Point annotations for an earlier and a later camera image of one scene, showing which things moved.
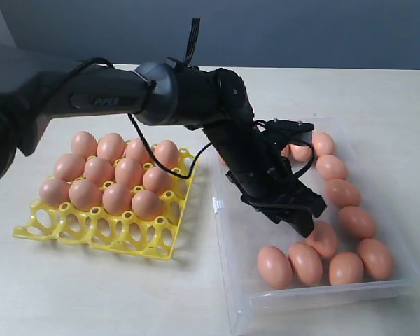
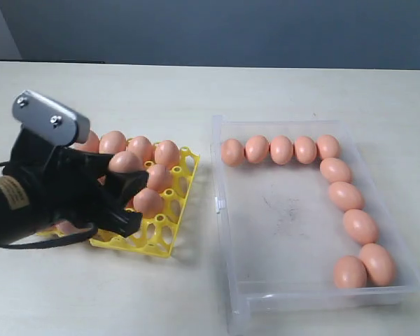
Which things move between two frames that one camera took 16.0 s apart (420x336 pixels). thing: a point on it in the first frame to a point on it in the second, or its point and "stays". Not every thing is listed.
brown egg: [111, 146] stays
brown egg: [129, 172] to [101, 180]
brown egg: [323, 239] to [66, 227]
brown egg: [146, 205] stays
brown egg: [306, 263] to [125, 162]
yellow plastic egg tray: [122, 232] stays
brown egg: [157, 180] stays
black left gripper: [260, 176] to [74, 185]
